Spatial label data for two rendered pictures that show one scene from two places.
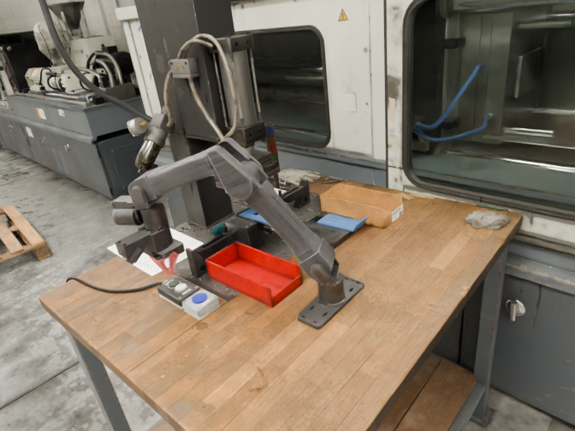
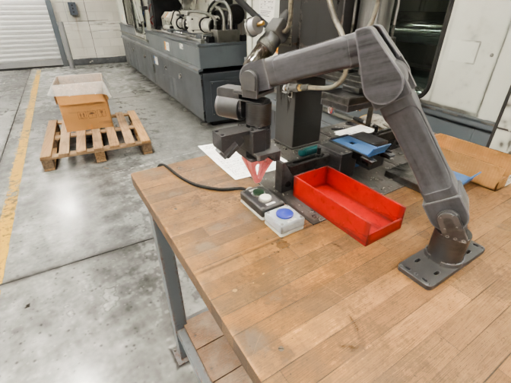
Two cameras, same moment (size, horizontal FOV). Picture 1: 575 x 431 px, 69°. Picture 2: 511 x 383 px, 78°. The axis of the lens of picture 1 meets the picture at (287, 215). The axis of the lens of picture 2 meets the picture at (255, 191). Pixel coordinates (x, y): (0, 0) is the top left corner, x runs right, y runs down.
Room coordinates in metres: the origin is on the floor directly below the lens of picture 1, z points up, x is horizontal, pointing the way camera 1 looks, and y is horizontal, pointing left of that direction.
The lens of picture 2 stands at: (0.28, 0.18, 1.34)
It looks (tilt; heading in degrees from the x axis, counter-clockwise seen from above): 31 degrees down; 13
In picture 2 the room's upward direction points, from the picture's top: straight up
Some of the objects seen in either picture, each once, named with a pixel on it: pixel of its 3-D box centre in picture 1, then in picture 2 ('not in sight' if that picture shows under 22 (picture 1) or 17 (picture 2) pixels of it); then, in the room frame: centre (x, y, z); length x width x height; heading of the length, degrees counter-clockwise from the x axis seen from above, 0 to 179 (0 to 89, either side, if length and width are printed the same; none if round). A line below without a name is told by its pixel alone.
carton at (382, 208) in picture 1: (360, 204); (464, 159); (1.30, -0.25, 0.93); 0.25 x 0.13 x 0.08; 46
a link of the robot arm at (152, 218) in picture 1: (151, 215); (255, 112); (0.96, 0.33, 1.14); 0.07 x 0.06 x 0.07; 74
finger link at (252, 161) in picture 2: (163, 259); (255, 163); (0.96, 0.34, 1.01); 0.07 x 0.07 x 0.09; 46
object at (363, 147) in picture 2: (262, 212); (360, 142); (1.19, 0.08, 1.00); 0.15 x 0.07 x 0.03; 46
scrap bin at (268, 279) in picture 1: (252, 271); (344, 200); (0.97, 0.11, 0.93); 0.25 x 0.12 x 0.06; 46
